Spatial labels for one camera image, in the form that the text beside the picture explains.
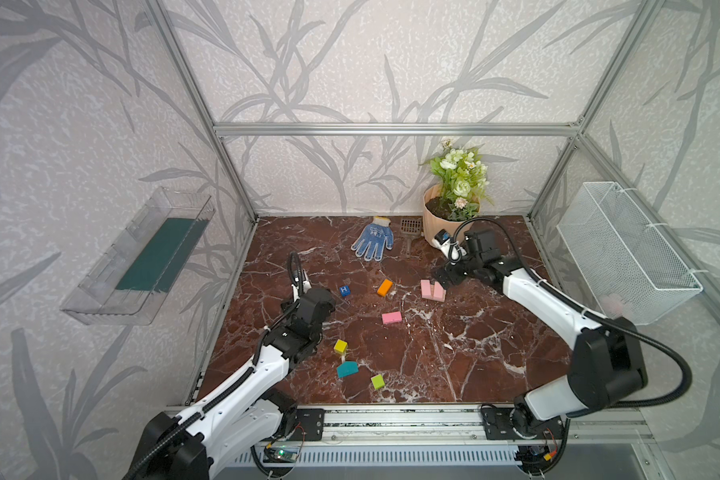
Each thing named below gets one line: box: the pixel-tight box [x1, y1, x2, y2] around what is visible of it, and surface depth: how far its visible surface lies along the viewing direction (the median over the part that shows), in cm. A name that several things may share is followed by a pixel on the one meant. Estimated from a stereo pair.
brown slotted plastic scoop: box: [400, 218, 422, 256], surface depth 117 cm
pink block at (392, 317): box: [382, 311, 403, 324], surface depth 93 cm
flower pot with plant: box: [420, 139, 493, 244], surface depth 98 cm
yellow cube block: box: [333, 339, 348, 354], surface depth 86 cm
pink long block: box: [430, 281, 447, 303], surface depth 98 cm
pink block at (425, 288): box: [420, 279, 431, 299], surface depth 98 cm
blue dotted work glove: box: [351, 216, 395, 262], surface depth 114 cm
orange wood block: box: [377, 278, 393, 297], surface depth 101 cm
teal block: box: [337, 361, 359, 379], surface depth 84 cm
